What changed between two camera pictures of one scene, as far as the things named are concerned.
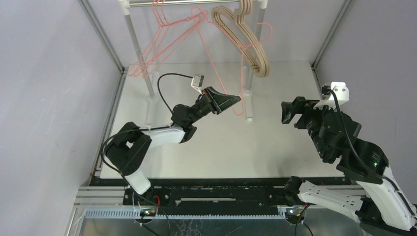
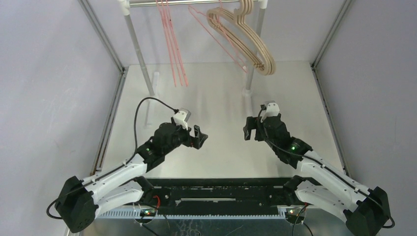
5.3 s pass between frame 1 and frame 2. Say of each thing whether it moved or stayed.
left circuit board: stayed
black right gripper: moved
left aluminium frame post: stayed
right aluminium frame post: stayed
